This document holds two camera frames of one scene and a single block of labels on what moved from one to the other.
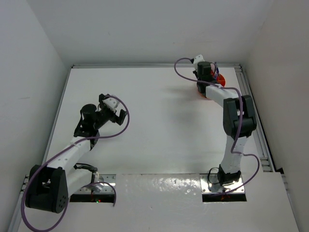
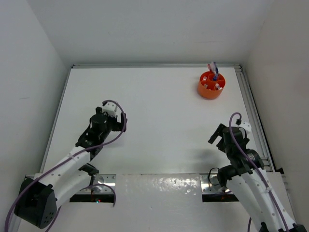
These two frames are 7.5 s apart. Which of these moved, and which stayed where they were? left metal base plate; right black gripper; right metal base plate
Moved: right black gripper
Stayed: right metal base plate; left metal base plate
